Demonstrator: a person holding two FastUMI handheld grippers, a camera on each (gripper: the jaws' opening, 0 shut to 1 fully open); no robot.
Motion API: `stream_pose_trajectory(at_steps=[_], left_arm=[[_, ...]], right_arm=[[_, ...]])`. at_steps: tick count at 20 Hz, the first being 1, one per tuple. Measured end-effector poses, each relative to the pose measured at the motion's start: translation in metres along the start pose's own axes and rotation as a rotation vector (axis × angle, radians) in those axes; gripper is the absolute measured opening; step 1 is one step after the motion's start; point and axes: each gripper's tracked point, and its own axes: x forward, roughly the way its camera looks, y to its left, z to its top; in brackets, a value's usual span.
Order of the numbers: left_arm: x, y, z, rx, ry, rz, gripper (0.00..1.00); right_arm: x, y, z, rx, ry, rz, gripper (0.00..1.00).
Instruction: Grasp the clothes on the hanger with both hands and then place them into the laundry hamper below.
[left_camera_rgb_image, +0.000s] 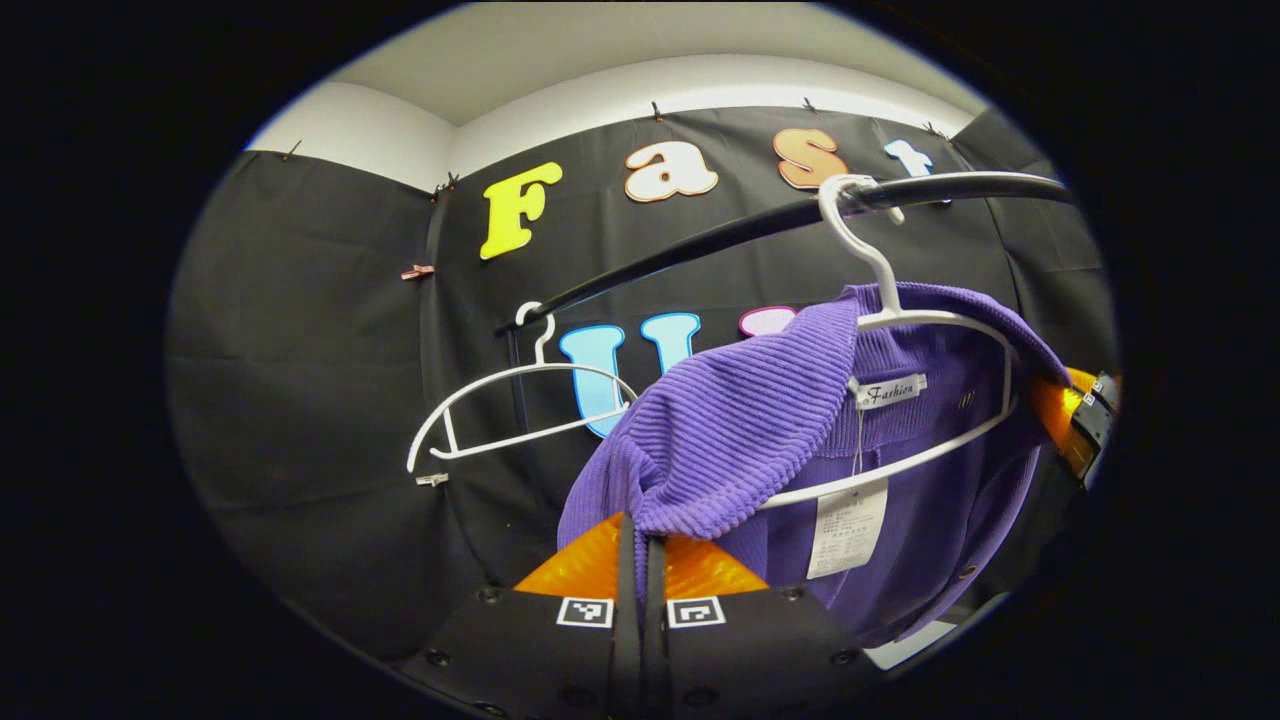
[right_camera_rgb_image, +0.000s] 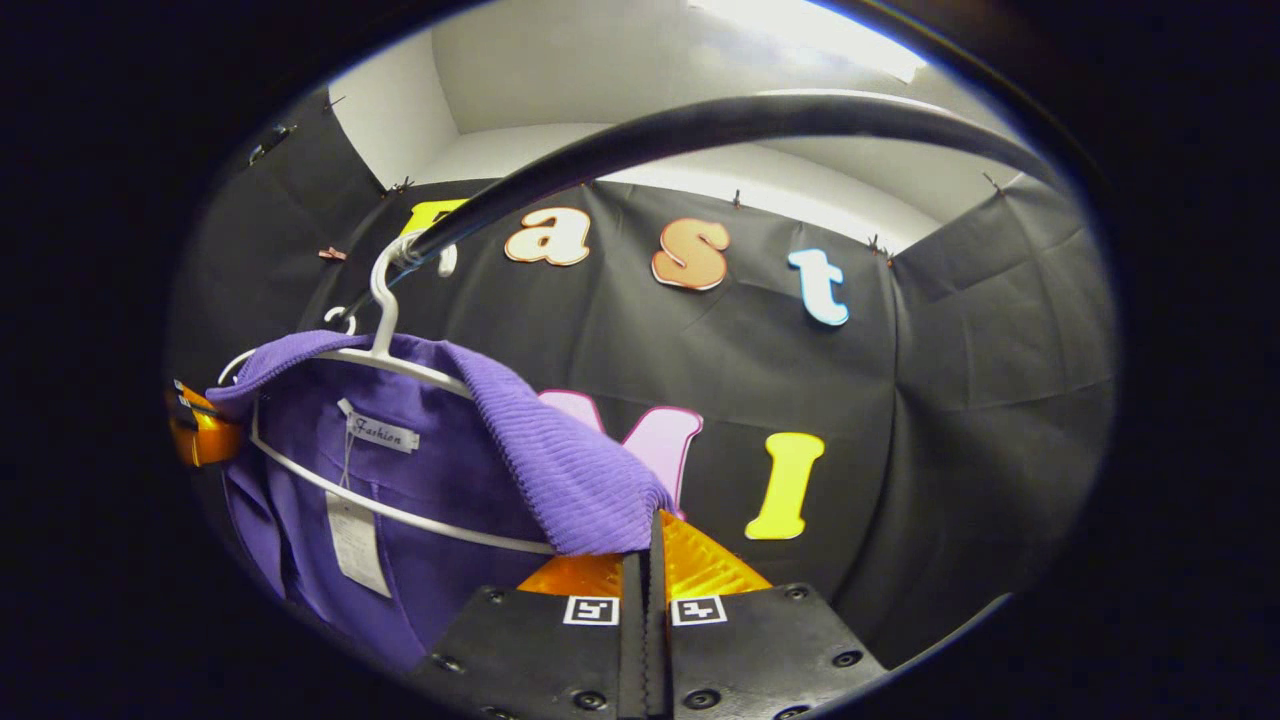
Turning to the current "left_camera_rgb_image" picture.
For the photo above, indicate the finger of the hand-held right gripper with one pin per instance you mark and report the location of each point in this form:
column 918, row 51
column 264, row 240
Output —
column 1095, row 420

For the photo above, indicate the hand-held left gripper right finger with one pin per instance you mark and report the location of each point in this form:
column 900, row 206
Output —
column 655, row 650

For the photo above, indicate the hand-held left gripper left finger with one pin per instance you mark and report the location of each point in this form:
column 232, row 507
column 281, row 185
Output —
column 627, row 650

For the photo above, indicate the white plastic clothes hanger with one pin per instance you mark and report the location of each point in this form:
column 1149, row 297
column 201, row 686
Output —
column 891, row 305
column 541, row 350

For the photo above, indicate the purple ribbed jacket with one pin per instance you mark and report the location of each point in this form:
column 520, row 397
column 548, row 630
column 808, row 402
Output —
column 740, row 430

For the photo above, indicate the black clothes rack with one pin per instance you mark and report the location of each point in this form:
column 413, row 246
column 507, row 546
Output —
column 980, row 185

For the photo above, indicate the silver clip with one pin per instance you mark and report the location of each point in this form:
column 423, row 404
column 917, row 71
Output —
column 432, row 480

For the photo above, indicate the copper clip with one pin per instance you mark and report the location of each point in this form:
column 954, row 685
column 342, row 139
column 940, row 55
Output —
column 418, row 272

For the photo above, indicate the row of small black clips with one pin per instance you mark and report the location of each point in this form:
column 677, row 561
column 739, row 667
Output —
column 655, row 110

